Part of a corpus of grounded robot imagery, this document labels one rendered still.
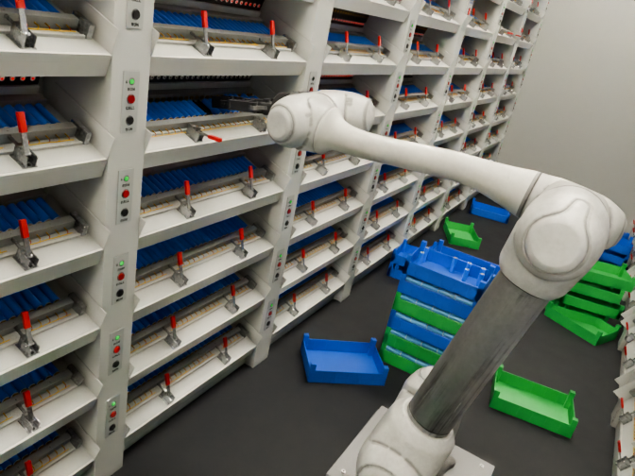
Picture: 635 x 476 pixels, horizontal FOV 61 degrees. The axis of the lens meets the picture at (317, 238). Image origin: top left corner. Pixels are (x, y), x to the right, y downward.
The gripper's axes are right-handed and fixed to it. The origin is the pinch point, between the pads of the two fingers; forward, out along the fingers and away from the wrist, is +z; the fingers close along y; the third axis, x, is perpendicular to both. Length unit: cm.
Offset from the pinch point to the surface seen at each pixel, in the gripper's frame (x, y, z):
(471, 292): 65, -70, -54
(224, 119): 4.3, 1.7, -0.4
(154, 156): 10.1, 29.6, -3.8
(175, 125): 4.4, 19.7, -0.5
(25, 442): 69, 61, 6
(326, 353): 100, -56, -4
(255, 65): -9.5, -3.1, -6.8
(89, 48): -11.7, 46.3, -6.3
